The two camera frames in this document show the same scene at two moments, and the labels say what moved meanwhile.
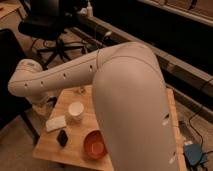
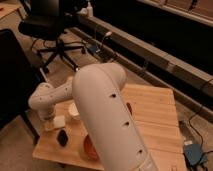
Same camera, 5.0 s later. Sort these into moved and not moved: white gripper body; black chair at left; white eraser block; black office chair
Moved: white gripper body
Not moved: white eraser block; black office chair; black chair at left
